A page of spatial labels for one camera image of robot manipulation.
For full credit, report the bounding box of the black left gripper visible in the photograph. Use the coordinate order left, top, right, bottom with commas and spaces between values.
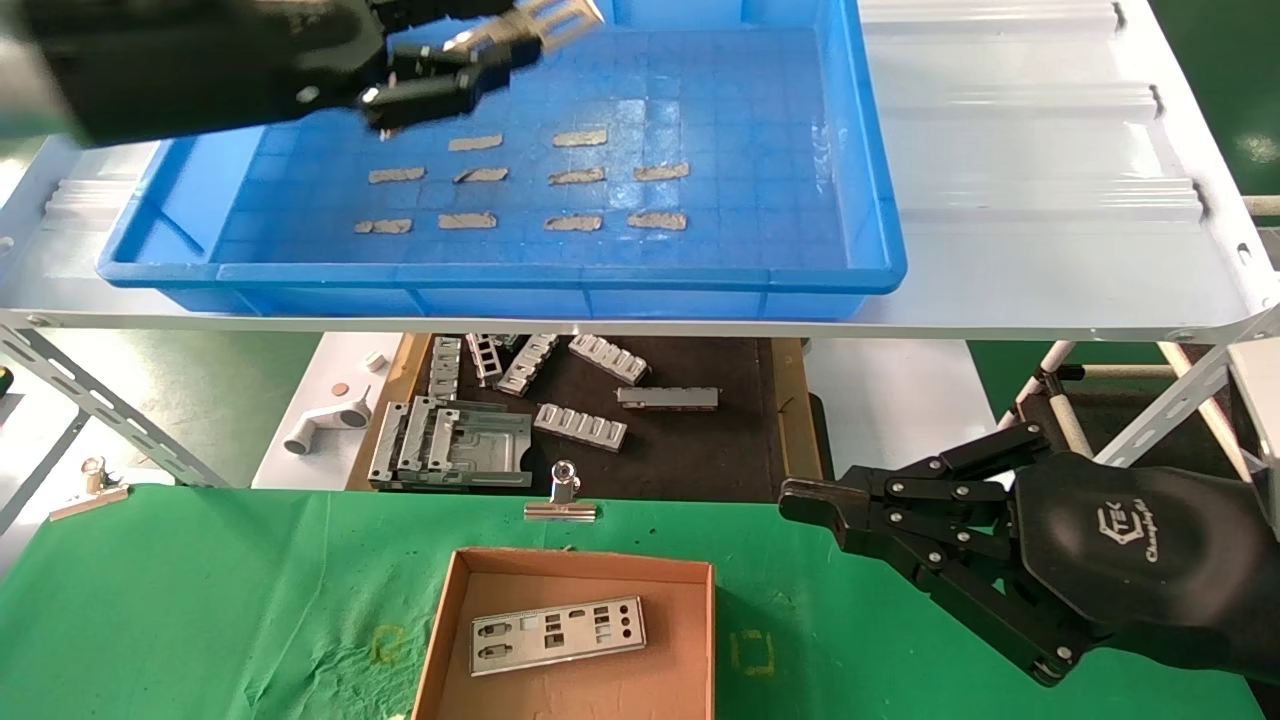
0, 0, 547, 147

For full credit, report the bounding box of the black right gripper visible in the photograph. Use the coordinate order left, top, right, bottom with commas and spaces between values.
848, 450, 1280, 687

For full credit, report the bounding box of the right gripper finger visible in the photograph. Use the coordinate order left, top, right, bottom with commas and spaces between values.
780, 425, 1053, 537

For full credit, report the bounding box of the silver perforated metal plate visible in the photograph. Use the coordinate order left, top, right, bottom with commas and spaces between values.
470, 597, 647, 677
445, 0, 606, 56

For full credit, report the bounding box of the wooden framed black mat tray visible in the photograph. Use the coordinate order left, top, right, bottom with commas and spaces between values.
348, 335, 827, 505

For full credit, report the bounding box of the blue plastic tray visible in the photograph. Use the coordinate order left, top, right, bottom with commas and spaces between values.
97, 0, 907, 321

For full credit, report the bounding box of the brown cardboard box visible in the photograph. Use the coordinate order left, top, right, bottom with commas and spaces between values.
412, 547, 717, 720

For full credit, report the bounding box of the grey long metal bar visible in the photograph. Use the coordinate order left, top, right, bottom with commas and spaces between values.
616, 387, 720, 412

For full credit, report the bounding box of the black rack mat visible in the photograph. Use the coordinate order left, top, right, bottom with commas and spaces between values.
1040, 378, 1246, 476

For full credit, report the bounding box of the grey slotted metal part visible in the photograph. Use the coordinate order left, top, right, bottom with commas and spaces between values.
533, 404, 628, 452
465, 334, 504, 389
568, 335, 649, 385
428, 337, 462, 401
497, 334, 561, 397

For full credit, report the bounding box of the perforated white shelf leg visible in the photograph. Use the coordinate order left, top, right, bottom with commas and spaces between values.
0, 322, 233, 489
1095, 305, 1280, 471

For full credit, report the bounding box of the silver binder clip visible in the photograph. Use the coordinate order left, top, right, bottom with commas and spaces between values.
48, 456, 130, 523
524, 461, 598, 522

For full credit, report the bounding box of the large flat grey metal plate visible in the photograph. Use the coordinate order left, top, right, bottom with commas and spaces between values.
425, 405, 534, 491

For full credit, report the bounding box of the white pipe fitting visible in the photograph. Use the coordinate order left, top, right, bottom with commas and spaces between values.
283, 398, 372, 457

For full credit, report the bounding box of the grey ribbed metal part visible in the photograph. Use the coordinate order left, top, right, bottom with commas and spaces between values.
368, 400, 412, 484
400, 398, 442, 477

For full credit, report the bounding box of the white metal shelf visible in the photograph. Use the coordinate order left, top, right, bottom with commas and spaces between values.
0, 0, 1280, 346

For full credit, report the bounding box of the white tube rack frame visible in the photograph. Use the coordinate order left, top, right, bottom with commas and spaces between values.
1000, 340, 1196, 461

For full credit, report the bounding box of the right wrist camera housing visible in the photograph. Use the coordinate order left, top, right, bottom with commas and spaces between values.
1225, 340, 1280, 531

